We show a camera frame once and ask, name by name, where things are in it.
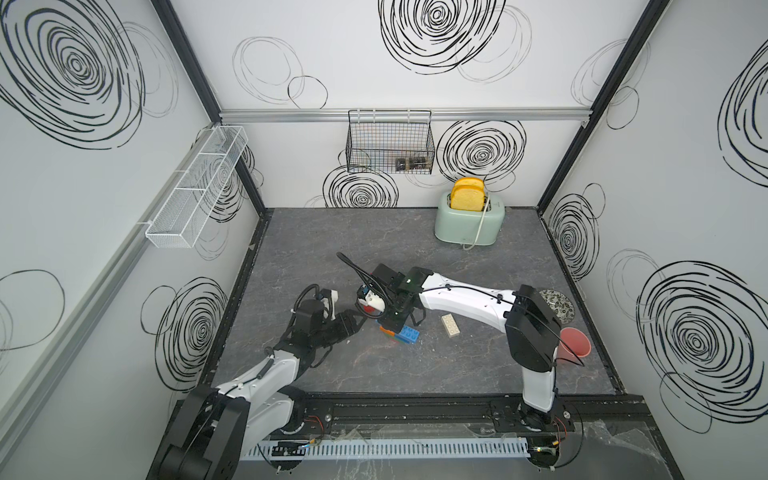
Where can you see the black corner frame post left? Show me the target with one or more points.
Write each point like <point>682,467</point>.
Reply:
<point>185,52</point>

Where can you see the yellow toast slice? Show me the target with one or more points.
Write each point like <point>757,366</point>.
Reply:
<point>468,194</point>

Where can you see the patterned ceramic bowl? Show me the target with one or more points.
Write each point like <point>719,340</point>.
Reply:
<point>560,304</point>

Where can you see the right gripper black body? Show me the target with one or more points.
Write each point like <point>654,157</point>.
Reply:
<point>392,316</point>

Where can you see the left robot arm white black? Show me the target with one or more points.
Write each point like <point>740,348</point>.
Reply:
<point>216,426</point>

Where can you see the black corner frame post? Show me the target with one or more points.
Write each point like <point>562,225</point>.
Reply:
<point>643,29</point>
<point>185,52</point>

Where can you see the mint green toaster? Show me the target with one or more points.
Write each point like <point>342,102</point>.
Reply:
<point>467,227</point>

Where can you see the white wire wall shelf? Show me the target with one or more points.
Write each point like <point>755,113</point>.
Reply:
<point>186,210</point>

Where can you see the black corner frame post right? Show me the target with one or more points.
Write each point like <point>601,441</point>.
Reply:
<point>643,29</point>

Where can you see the white cable duct strip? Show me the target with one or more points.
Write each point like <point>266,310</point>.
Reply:
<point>379,449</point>

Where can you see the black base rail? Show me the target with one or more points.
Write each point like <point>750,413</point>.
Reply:
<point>504,413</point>

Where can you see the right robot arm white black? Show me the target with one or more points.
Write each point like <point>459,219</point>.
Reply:
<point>531,327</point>

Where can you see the blue lego brick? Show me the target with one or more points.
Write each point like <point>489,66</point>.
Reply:
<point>408,335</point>

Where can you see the black wire wall basket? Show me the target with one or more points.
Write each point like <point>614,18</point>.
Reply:
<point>405,147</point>

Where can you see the pink plastic cup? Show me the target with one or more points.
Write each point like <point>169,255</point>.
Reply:
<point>575,346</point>

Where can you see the white lego brick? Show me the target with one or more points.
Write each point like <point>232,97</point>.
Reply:
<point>450,325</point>

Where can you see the grey wall rail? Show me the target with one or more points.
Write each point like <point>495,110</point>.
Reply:
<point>253,116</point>

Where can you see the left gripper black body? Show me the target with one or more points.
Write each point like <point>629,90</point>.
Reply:
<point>332,331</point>

